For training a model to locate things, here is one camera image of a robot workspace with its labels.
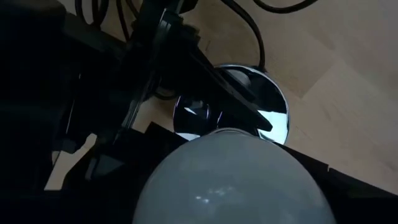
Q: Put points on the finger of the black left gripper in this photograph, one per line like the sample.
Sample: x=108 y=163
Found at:
x=211 y=87

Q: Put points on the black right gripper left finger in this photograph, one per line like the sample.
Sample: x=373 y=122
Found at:
x=118 y=174

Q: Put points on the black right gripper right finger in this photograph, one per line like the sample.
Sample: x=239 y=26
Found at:
x=357 y=202

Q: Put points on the chrome lamp base with socket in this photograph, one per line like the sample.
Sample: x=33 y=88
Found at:
x=273 y=121

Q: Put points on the white lightbulb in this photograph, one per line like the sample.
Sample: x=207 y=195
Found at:
x=233 y=180

